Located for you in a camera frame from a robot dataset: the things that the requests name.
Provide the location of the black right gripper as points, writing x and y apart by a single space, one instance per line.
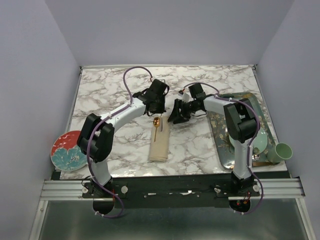
175 111

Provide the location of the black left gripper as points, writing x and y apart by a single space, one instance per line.
162 109

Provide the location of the gold spoon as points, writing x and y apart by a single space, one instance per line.
156 124

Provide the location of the beige linen napkin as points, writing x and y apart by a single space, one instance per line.
159 144

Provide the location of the silver fork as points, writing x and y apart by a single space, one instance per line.
161 123

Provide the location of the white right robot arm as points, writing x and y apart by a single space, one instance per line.
242 125

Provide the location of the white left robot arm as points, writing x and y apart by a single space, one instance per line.
97 134

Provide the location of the floral teal serving tray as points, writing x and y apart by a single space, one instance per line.
224 143

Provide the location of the mint green plate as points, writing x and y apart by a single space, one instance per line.
260 142

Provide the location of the silver spoon on tray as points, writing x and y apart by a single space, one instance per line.
255 157

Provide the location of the red and blue round plate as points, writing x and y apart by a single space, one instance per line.
65 153

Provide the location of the mint green cup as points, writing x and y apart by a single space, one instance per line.
281 152

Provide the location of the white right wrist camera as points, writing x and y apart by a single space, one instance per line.
185 97

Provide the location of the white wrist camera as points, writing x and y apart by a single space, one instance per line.
162 80
185 97

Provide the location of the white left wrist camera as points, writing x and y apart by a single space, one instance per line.
162 80

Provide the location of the black mounting base plate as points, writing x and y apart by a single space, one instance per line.
177 191

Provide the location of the aluminium frame rail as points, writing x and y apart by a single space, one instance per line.
73 190

